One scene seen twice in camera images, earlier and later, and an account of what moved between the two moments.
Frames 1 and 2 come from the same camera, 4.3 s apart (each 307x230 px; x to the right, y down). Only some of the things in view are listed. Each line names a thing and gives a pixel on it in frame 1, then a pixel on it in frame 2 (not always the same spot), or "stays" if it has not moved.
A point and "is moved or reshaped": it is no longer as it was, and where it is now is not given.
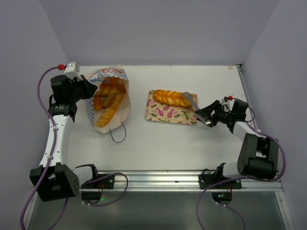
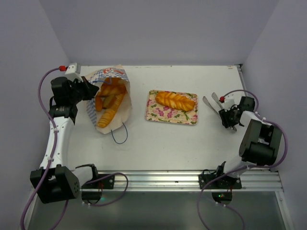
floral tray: [158, 112] stays
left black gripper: [89, 90] stays
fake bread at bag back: [111, 86] stays
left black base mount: [93, 197] stays
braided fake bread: [170, 97] is moved or reshaped
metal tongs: [195, 107] is moved or reshaped
